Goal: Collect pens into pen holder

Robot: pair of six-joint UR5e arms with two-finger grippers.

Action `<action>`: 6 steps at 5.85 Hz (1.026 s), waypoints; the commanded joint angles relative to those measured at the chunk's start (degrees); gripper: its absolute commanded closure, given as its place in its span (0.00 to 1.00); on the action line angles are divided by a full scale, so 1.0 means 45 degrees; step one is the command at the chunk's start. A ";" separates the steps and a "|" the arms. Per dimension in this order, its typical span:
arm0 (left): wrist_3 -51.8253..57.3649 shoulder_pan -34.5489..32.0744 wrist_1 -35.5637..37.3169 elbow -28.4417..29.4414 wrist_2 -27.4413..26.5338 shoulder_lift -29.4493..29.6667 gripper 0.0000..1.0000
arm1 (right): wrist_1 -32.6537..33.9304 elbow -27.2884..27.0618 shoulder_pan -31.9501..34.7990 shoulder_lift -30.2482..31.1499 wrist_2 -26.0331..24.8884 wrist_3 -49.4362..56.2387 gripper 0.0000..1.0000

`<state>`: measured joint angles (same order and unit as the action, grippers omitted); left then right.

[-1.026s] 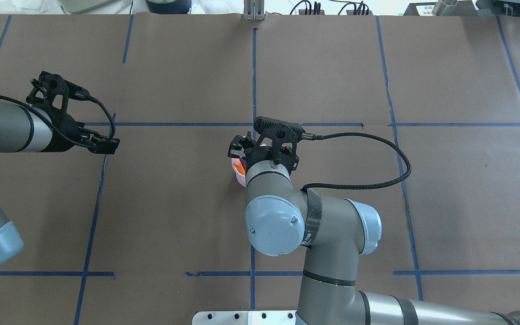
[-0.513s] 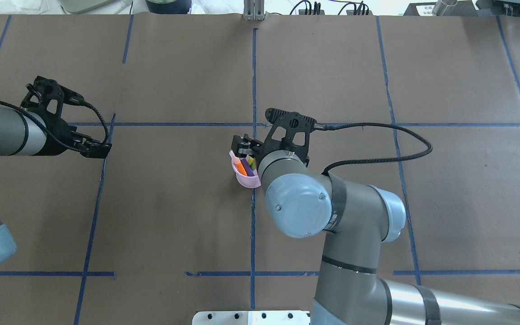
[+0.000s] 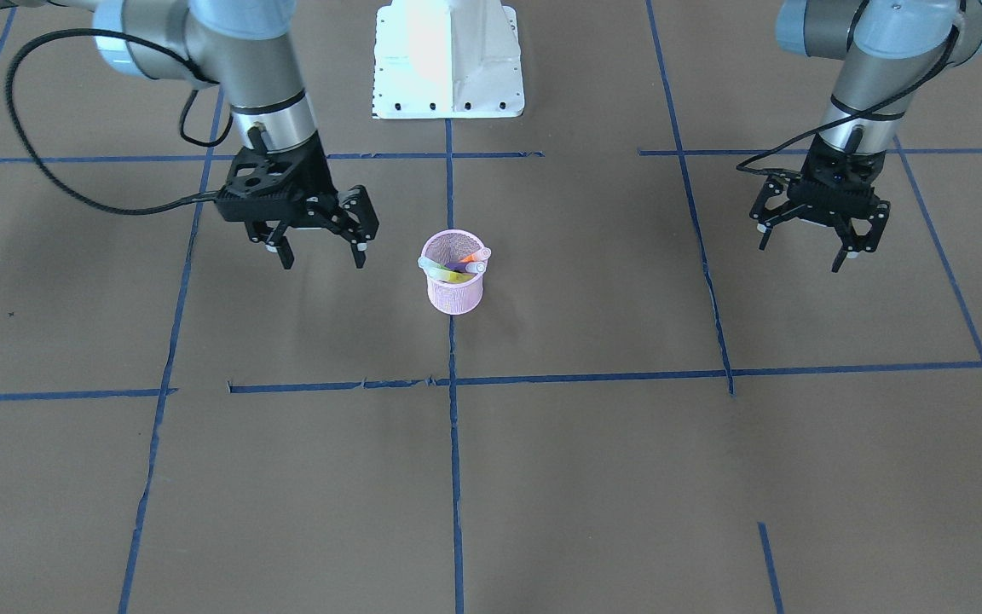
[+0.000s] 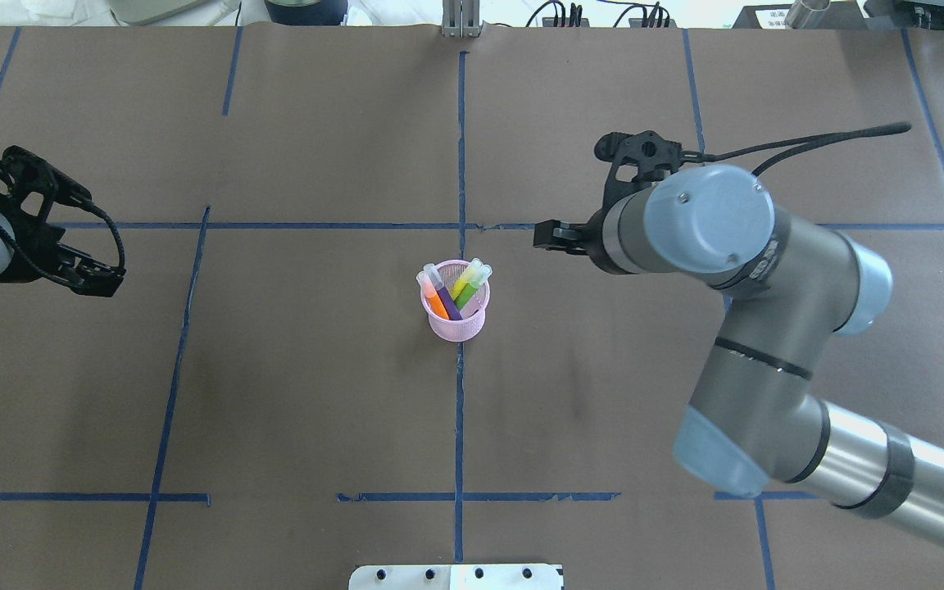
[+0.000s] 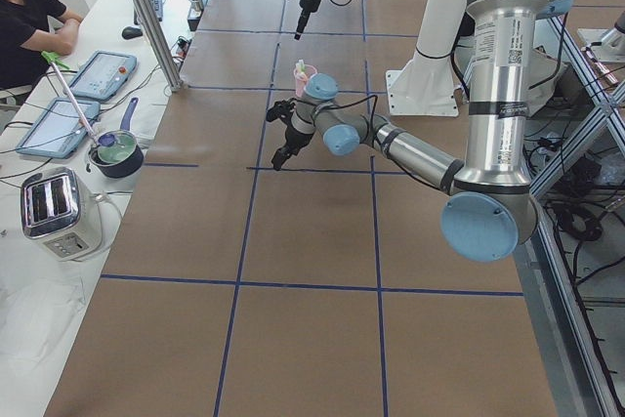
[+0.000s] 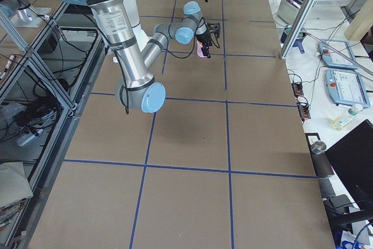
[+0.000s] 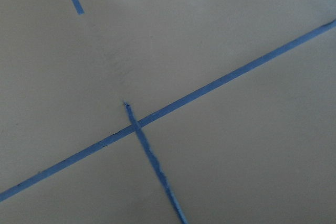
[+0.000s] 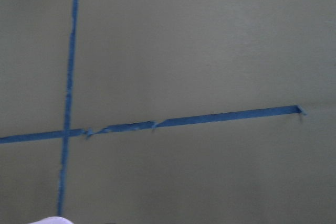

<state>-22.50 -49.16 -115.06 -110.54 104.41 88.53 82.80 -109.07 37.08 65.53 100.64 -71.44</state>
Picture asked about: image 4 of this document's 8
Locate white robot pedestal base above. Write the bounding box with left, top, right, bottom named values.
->
left=348, top=563, right=565, bottom=589

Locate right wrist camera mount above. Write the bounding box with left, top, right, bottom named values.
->
left=593, top=130, right=683, bottom=211

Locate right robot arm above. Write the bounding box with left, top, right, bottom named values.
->
left=534, top=165, right=944, bottom=547

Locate aluminium frame post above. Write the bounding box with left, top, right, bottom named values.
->
left=441, top=0, right=483, bottom=39

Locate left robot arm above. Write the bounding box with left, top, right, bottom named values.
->
left=0, top=206, right=127, bottom=297

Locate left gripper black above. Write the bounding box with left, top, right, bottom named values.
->
left=0, top=209, right=127, bottom=297

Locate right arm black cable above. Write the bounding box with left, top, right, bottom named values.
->
left=681, top=122, right=914, bottom=178

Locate green highlighter pen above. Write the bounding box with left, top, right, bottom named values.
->
left=454, top=264, right=493, bottom=311

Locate purple highlighter pen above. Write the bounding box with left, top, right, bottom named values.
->
left=423, top=264, right=462, bottom=321

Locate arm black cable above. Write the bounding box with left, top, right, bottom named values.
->
left=681, top=122, right=914, bottom=178
left=0, top=168, right=127, bottom=284

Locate pink mesh pen holder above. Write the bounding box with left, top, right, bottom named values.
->
left=415, top=258, right=493, bottom=343

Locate orange highlighter pen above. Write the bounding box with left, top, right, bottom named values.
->
left=416, top=271, right=449, bottom=320

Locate blue pot with lid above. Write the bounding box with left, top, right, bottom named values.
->
left=265, top=0, right=351, bottom=26

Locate yellow highlighter pen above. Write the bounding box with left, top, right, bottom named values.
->
left=450, top=258, right=483, bottom=300

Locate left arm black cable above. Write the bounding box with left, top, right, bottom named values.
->
left=0, top=168, right=127, bottom=284

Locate steel cup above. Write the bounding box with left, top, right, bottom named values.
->
left=784, top=0, right=831, bottom=30

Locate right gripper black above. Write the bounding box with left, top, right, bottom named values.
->
left=533, top=209, right=628, bottom=275

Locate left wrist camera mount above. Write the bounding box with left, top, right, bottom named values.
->
left=0, top=146, right=102, bottom=242

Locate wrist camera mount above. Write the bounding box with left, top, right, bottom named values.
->
left=0, top=146, right=102, bottom=242
left=593, top=130, right=683, bottom=211

